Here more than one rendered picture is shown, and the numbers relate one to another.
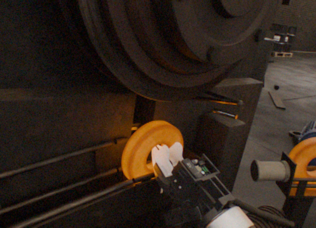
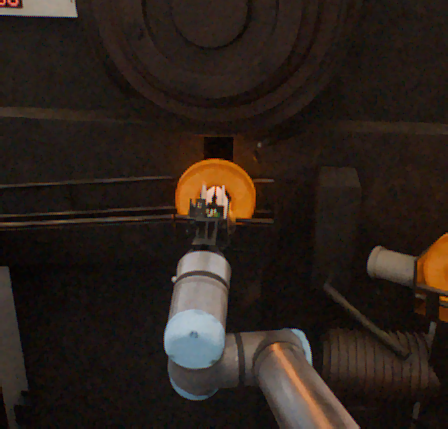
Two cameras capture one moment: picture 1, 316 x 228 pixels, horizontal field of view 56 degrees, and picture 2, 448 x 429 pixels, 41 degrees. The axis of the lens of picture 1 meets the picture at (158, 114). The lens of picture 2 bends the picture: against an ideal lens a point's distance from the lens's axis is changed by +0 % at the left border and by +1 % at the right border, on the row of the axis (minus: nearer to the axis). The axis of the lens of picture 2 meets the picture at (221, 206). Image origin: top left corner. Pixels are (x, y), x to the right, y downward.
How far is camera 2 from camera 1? 83 cm
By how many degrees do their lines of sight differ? 43
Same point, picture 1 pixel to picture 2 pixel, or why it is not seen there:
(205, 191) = (199, 232)
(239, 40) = (234, 71)
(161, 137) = (213, 177)
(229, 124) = (324, 181)
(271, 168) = (389, 260)
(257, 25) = (260, 53)
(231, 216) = (195, 256)
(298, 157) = (432, 253)
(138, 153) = (184, 190)
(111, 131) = (177, 164)
